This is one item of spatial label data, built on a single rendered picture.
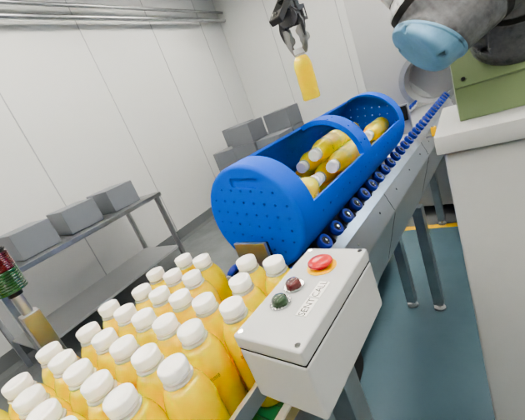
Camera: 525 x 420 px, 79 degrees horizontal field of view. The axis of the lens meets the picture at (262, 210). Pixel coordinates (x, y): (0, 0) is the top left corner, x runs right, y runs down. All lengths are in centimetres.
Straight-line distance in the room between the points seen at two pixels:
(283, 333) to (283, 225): 39
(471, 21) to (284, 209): 46
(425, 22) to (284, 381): 58
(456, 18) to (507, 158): 29
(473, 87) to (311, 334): 65
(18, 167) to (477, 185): 375
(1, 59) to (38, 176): 116
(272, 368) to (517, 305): 70
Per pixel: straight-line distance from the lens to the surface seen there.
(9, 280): 88
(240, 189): 77
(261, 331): 40
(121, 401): 47
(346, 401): 54
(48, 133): 414
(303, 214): 71
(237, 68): 678
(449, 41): 67
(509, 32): 82
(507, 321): 102
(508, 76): 86
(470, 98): 85
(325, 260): 46
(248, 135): 442
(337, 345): 42
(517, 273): 93
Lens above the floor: 134
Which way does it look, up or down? 17 degrees down
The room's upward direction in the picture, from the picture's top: 21 degrees counter-clockwise
